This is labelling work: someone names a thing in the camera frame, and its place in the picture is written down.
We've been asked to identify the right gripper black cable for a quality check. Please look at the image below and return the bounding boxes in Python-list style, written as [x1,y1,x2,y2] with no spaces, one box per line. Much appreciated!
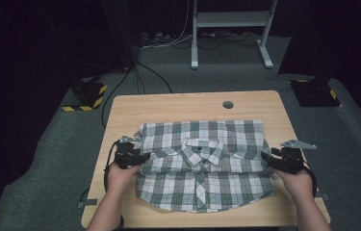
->
[302,159,319,198]

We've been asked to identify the plaid button-up shirt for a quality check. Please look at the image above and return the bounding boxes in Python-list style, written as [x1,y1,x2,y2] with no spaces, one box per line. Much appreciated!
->
[134,119,277,214]

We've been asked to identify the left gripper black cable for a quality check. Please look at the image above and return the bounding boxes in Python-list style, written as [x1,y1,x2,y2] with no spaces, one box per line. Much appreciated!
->
[103,140,120,193]

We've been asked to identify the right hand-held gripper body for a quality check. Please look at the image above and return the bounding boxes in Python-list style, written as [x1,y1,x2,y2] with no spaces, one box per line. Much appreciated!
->
[270,139,318,175]

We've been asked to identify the person's right hand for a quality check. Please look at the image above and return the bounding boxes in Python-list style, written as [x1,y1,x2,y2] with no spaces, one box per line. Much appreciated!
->
[271,166,316,201]

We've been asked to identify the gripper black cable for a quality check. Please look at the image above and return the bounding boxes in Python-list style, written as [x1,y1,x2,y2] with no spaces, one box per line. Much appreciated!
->
[302,159,319,198]
[103,140,120,193]

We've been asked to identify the power strip with plugs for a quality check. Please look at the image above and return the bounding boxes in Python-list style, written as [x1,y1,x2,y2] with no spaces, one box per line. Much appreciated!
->
[139,31,173,46]

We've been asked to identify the black base with yellow stripes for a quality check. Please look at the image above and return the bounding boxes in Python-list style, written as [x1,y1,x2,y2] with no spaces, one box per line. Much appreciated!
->
[289,76,343,109]
[61,76,109,113]

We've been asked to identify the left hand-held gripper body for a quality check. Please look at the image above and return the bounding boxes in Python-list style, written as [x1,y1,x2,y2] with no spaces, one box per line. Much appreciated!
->
[114,136,144,170]

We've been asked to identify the tangle of black cables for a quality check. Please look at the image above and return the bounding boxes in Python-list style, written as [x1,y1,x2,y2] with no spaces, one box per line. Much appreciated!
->
[196,29,261,51]

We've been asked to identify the white cables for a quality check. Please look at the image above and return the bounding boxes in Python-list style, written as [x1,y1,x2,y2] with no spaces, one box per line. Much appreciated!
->
[139,0,195,51]

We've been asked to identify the grey table bracket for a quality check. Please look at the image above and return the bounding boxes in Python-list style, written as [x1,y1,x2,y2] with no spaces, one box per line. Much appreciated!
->
[316,191,332,202]
[77,198,98,209]

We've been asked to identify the dark upright pole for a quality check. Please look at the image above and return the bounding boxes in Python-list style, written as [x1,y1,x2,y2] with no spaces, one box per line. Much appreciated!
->
[100,0,139,73]

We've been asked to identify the white metal stand frame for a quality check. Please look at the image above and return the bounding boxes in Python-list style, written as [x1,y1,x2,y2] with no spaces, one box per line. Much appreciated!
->
[191,0,278,70]

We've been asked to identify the curved black floor cable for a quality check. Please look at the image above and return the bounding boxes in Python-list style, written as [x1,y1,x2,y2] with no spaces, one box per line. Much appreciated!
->
[135,61,173,94]

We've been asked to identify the long black floor cable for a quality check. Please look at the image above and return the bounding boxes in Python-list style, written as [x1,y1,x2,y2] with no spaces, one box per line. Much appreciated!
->
[100,66,132,130]

